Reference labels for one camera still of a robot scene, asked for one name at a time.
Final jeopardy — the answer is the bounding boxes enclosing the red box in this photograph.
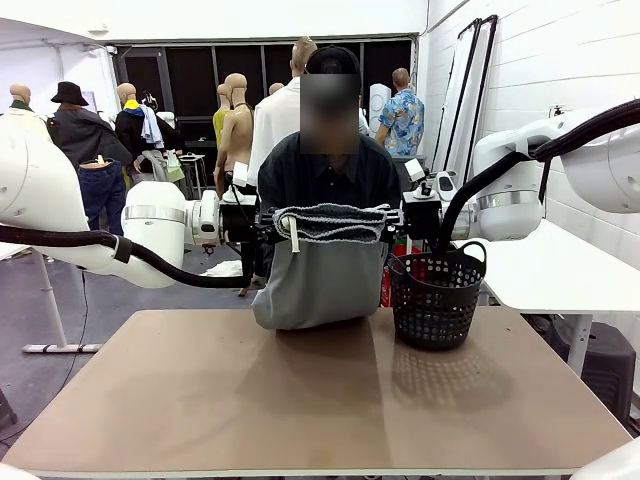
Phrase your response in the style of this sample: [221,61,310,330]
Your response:
[380,234,409,308]

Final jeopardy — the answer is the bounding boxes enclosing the man in floral shirt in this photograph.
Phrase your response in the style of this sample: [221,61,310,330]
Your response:
[374,67,427,158]

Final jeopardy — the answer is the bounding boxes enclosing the mannequin in yellow-green top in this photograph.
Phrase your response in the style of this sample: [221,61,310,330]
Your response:
[212,83,234,151]

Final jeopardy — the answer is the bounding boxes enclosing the thin black floor cable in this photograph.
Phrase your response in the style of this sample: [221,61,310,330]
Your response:
[0,269,89,444]

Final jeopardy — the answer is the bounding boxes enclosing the black bucket hat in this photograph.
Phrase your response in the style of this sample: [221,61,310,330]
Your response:
[50,81,90,107]

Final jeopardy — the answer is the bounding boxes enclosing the black perforated plastic basket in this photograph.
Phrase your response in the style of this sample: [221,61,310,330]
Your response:
[387,240,488,352]

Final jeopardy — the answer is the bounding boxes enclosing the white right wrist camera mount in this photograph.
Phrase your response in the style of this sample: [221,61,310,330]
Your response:
[401,158,457,204]

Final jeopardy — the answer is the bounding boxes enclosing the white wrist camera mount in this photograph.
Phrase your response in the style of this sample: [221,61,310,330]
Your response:
[401,158,457,204]
[222,161,260,206]

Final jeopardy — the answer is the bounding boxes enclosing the mannequin in white shirt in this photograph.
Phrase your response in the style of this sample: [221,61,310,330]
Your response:
[248,36,320,202]

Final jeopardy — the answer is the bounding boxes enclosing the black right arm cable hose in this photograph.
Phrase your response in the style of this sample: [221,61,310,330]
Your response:
[433,98,640,257]

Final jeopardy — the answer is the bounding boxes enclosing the person in dark shirt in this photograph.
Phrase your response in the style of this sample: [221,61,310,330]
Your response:
[257,69,402,247]

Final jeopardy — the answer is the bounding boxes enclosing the mannequin in dark jacket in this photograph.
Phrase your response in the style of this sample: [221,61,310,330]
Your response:
[47,81,134,172]

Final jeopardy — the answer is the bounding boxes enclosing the white cloth on floor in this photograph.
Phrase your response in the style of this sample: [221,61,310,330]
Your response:
[201,258,245,279]

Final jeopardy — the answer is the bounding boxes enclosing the pale green garment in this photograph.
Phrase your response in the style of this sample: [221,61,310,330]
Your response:
[166,148,187,184]

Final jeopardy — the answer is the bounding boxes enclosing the mannequin with yellow scarf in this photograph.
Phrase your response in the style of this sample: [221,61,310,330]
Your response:
[114,82,184,174]

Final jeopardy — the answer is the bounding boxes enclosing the black framed white panel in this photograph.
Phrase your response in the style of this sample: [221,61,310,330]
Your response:
[432,17,482,176]
[464,14,499,174]

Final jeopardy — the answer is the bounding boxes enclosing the mannequin in cream coat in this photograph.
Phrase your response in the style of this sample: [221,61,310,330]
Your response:
[0,83,47,122]

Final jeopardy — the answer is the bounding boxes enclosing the black plastic stool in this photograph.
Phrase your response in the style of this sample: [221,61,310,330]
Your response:
[549,322,638,427]

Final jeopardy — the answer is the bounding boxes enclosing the light blue hanging shirt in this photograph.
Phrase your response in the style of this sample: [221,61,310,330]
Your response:
[139,103,166,150]

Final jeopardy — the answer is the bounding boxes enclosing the grey training pants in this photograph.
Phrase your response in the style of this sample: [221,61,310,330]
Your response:
[251,201,392,332]

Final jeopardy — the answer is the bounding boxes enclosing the black stand foot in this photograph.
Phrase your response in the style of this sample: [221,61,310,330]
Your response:
[0,387,19,427]

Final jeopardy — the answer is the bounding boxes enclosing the grey hanging garment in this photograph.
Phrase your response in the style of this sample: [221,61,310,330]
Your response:
[134,149,172,184]

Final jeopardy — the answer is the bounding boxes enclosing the bare beige mannequin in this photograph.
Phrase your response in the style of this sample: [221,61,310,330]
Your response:
[213,72,269,297]

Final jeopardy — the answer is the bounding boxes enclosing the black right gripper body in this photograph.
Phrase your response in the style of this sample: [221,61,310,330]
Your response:
[401,196,443,242]

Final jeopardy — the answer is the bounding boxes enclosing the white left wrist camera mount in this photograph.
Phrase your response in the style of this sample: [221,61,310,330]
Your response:
[222,161,260,206]

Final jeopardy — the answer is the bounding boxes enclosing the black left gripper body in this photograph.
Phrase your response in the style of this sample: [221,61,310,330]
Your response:
[219,199,263,247]

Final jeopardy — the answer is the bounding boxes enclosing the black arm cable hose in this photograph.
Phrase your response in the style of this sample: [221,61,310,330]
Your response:
[433,98,640,257]
[0,223,252,290]

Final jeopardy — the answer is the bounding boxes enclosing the black cap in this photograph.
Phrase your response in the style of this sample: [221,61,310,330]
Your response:
[305,44,363,78]

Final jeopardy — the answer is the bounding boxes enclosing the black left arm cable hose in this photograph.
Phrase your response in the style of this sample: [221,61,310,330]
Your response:
[0,223,252,290]

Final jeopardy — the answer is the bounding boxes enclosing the white table with T-foot leg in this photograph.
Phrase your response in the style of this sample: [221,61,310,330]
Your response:
[0,242,104,355]

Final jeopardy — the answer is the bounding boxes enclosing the large white side table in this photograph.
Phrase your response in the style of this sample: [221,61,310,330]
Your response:
[449,218,640,377]

